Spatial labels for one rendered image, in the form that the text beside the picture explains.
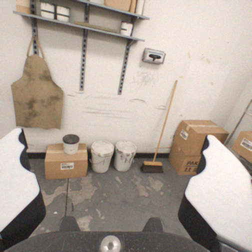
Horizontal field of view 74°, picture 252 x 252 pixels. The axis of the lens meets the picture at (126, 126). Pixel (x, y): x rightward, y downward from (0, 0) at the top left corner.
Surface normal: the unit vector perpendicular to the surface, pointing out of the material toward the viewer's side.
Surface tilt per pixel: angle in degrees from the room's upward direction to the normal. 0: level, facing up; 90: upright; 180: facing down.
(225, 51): 90
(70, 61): 90
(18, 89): 88
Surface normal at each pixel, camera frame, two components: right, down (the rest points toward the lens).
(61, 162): 0.29, 0.47
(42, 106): -0.24, 0.40
